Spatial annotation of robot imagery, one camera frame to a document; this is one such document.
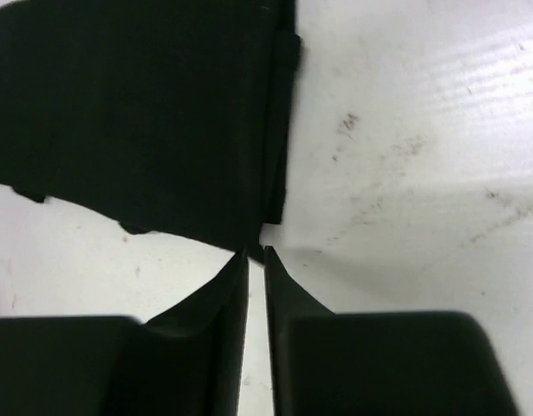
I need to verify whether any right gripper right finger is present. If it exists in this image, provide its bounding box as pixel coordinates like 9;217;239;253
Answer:
264;248;518;415

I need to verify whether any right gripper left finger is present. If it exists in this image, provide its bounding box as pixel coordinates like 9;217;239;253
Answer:
0;251;249;415

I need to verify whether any black tank top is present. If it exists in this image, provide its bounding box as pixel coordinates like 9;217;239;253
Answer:
0;1;302;259

